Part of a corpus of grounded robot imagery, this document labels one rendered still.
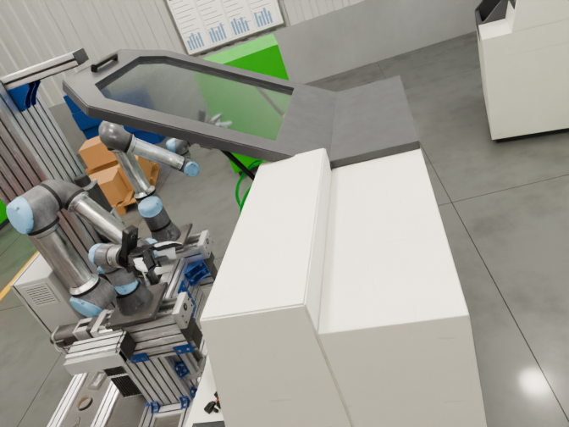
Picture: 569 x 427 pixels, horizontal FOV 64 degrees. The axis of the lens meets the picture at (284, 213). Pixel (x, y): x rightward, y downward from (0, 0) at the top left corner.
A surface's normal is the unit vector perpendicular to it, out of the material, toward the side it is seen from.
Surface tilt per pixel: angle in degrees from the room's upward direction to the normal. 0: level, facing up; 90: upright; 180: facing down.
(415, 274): 0
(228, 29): 90
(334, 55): 90
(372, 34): 90
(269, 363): 90
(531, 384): 0
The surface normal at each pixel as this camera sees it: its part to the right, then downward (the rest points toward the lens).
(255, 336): -0.13, 0.54
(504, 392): -0.31, -0.82
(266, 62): 0.08, 0.48
